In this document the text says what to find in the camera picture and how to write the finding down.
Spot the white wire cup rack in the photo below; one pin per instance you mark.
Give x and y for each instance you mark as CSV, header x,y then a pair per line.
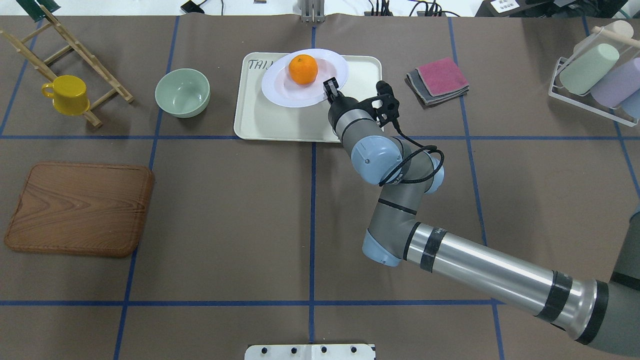
x,y
586,102

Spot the beige cup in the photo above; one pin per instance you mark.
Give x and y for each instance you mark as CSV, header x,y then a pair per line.
x,y
620,27

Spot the yellow mug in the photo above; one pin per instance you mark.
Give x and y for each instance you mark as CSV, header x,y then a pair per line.
x,y
68,94

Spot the purple cup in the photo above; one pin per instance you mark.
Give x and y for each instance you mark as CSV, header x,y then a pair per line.
x,y
618,85

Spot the cream bear tray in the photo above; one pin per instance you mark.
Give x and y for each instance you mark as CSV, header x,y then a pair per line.
x,y
257,118

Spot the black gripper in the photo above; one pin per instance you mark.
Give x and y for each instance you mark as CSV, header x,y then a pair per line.
x,y
338,103

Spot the grey cloth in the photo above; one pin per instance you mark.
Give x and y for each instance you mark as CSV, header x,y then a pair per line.
x,y
429,100

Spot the green cup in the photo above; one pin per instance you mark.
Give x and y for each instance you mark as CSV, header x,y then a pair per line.
x,y
584,72

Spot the blue cup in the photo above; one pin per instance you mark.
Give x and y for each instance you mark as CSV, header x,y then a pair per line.
x,y
632,105

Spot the orange fruit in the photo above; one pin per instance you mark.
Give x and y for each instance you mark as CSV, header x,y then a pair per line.
x,y
303,69

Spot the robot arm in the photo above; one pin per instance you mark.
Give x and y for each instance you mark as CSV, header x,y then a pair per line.
x,y
603,315

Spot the wooden cutting board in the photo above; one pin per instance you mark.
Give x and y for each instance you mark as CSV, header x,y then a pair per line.
x,y
77,208

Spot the pink cloth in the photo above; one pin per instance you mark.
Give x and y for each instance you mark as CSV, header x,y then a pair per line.
x,y
442,77

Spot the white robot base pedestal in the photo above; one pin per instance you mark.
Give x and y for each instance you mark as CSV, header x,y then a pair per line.
x,y
336,351

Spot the white round plate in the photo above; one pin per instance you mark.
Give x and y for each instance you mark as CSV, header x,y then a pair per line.
x,y
279,87

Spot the green bowl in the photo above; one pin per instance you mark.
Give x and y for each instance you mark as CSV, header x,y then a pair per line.
x,y
183,93

